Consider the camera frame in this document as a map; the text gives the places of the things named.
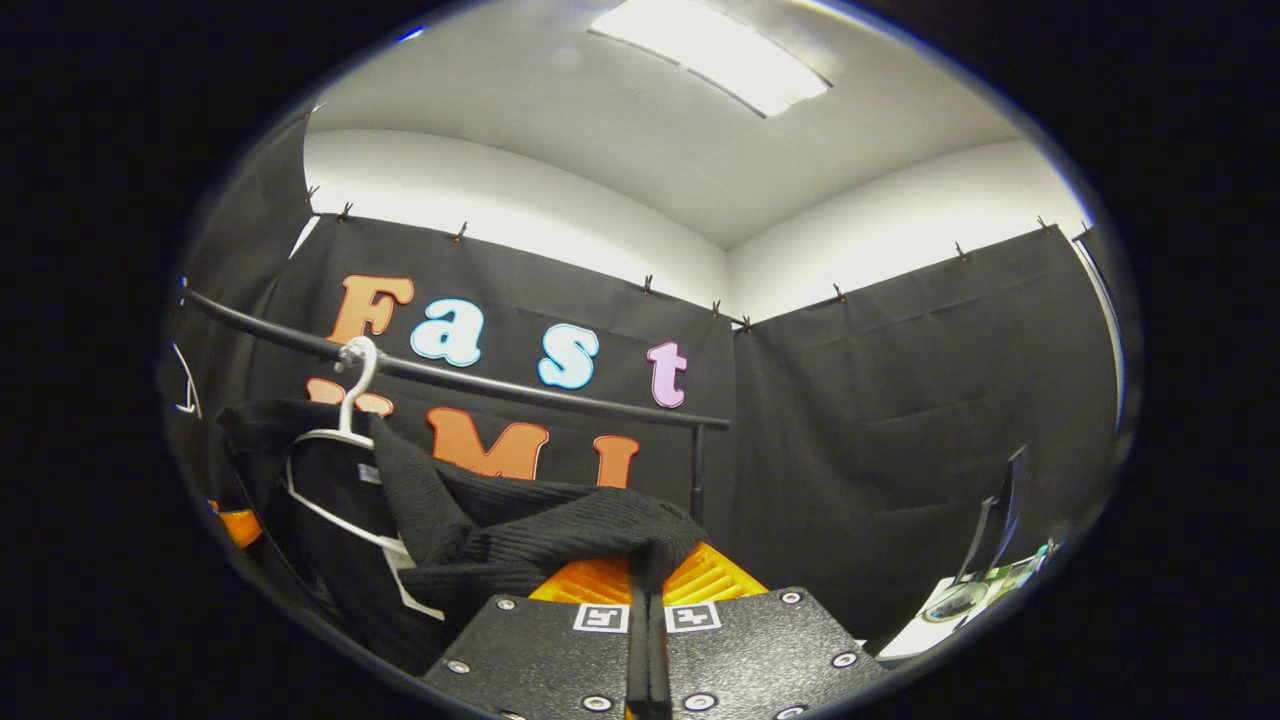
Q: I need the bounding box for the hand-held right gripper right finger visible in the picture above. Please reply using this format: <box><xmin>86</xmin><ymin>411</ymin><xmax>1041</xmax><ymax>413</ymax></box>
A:
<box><xmin>650</xmin><ymin>542</ymin><xmax>891</xmax><ymax>720</ymax></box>

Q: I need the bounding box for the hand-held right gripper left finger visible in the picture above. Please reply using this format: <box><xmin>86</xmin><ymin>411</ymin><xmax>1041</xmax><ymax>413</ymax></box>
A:
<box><xmin>420</xmin><ymin>555</ymin><xmax>649</xmax><ymax>720</ymax></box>

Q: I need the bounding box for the black knit cardigan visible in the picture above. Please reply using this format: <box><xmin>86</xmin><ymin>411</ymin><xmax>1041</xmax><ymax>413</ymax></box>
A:
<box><xmin>215</xmin><ymin>400</ymin><xmax>709</xmax><ymax>676</ymax></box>

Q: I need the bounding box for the white clothes hanger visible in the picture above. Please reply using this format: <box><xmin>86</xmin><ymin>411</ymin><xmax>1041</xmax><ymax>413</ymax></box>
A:
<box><xmin>285</xmin><ymin>335</ymin><xmax>446</xmax><ymax>623</ymax></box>
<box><xmin>172</xmin><ymin>340</ymin><xmax>203</xmax><ymax>417</ymax></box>

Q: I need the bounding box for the black clothes rack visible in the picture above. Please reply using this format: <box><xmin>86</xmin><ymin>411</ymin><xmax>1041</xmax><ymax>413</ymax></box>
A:
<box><xmin>180</xmin><ymin>288</ymin><xmax>731</xmax><ymax>521</ymax></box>

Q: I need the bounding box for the white side table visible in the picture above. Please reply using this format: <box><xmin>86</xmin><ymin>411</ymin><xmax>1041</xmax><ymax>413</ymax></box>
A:
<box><xmin>880</xmin><ymin>575</ymin><xmax>1051</xmax><ymax>661</ymax></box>

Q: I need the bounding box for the grey bowl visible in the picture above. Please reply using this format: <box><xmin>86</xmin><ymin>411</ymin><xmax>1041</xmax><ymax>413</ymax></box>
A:
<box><xmin>922</xmin><ymin>582</ymin><xmax>991</xmax><ymax>623</ymax></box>

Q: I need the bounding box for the black backdrop cloth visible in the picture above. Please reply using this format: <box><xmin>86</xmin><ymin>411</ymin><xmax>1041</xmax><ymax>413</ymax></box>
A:
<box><xmin>160</xmin><ymin>105</ymin><xmax>1126</xmax><ymax>651</ymax></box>

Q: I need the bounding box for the black computer monitor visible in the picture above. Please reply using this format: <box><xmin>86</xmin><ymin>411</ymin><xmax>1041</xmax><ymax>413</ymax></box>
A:
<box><xmin>955</xmin><ymin>445</ymin><xmax>1031</xmax><ymax>586</ymax></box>

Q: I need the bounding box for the ceiling light panel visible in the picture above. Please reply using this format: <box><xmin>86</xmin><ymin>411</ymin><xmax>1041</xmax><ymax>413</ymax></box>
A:
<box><xmin>588</xmin><ymin>0</ymin><xmax>831</xmax><ymax>119</ymax></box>

